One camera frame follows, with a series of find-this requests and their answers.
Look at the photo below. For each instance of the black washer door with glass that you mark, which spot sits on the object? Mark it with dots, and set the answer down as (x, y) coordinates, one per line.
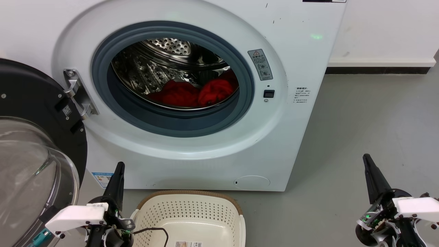
(31, 92)

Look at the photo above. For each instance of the grey rubber door gasket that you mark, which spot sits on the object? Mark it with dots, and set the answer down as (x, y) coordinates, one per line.
(178, 125)

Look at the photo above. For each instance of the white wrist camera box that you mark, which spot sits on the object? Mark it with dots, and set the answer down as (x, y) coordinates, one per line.
(418, 207)
(75, 216)

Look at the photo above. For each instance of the red cloth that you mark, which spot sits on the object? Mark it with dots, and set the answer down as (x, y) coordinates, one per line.
(178, 94)

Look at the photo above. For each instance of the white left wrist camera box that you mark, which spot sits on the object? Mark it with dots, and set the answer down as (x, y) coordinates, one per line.
(75, 216)

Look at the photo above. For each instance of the black and white baseboard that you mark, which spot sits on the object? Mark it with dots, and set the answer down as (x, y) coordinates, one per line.
(377, 70)

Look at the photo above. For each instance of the perforated steel washer drum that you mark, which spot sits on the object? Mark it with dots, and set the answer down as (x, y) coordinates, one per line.
(144, 72)

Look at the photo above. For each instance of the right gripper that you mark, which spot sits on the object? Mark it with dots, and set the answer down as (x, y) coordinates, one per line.
(380, 230)

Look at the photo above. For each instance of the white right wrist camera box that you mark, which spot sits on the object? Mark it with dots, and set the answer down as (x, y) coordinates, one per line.
(418, 207)

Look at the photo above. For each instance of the metal washing machine door hinge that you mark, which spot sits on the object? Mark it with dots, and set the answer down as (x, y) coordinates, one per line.
(77, 91)

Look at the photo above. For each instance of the round drain filter cover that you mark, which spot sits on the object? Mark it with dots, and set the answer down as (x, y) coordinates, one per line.
(252, 182)

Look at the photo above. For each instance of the white front-load washing machine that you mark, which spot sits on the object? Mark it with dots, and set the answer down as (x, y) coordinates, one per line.
(291, 144)

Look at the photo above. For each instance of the small QR code sticker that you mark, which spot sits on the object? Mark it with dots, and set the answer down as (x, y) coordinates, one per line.
(67, 110)

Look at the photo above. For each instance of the cream perforated laundry basket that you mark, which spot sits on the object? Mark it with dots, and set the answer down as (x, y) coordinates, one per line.
(192, 212)

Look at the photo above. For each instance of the printed paper label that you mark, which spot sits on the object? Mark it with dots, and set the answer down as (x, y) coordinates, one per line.
(188, 244)

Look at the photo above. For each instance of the black door latch socket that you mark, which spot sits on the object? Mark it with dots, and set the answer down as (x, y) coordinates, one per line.
(269, 93)

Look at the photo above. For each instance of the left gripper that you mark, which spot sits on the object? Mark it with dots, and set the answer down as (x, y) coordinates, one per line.
(109, 236)

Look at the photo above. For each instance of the grey warning sticker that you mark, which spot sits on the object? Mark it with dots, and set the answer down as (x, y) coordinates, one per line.
(260, 65)

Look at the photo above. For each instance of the blue energy label sticker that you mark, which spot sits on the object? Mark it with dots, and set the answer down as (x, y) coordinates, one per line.
(102, 179)

